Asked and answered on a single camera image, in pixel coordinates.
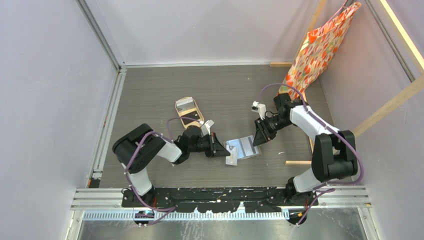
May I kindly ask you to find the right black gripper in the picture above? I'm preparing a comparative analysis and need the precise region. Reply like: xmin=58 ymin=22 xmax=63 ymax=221
xmin=253 ymin=114 xmax=294 ymax=147

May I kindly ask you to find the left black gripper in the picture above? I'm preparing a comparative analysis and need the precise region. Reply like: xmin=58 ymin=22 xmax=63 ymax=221
xmin=188 ymin=131 xmax=230 ymax=158

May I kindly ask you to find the white credit card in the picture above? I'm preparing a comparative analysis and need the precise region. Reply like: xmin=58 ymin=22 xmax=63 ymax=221
xmin=225 ymin=145 xmax=238 ymax=166

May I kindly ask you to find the beige card holder wallet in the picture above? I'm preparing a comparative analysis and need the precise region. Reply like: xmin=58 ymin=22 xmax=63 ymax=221
xmin=225 ymin=135 xmax=262 ymax=160

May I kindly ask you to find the black VIP credit card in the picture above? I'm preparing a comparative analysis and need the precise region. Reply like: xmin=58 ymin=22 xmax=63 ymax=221
xmin=182 ymin=111 xmax=201 ymax=125

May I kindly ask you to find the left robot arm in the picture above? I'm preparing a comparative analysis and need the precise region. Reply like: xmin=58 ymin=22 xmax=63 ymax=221
xmin=112 ymin=123 xmax=231 ymax=207

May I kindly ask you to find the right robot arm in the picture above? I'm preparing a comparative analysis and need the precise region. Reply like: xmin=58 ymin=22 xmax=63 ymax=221
xmin=251 ymin=93 xmax=359 ymax=205

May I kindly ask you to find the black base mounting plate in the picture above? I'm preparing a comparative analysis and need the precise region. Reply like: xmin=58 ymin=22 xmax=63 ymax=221
xmin=120 ymin=186 xmax=317 ymax=214

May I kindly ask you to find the gold oval tray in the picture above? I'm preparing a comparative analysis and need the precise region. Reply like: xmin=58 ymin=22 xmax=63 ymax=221
xmin=175 ymin=96 xmax=205 ymax=129

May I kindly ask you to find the orange floral fabric bag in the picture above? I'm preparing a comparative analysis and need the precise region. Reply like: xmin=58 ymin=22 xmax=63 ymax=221
xmin=277 ymin=1 xmax=362 ymax=100

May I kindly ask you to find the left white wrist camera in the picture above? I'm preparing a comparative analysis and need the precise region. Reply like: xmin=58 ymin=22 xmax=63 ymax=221
xmin=200 ymin=119 xmax=214 ymax=136

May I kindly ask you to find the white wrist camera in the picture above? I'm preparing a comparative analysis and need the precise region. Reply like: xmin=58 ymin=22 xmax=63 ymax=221
xmin=200 ymin=119 xmax=214 ymax=136
xmin=251 ymin=101 xmax=267 ymax=120

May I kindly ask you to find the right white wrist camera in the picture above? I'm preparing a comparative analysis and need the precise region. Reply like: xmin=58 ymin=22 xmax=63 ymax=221
xmin=251 ymin=101 xmax=267 ymax=120

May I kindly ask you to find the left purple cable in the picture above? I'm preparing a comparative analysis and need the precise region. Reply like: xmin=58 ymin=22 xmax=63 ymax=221
xmin=124 ymin=115 xmax=205 ymax=227

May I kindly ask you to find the purple cable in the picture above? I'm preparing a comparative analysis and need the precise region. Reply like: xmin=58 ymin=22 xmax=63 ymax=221
xmin=256 ymin=82 xmax=365 ymax=226
xmin=124 ymin=115 xmax=205 ymax=227

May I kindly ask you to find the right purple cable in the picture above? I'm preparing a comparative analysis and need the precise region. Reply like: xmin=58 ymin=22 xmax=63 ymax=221
xmin=256 ymin=82 xmax=365 ymax=226

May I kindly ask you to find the aluminium rail frame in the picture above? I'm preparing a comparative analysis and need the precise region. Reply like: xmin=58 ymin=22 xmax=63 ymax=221
xmin=66 ymin=0 xmax=382 ymax=240

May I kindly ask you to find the wooden frame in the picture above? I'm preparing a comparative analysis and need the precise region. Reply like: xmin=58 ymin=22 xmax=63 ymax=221
xmin=269 ymin=0 xmax=424 ymax=166

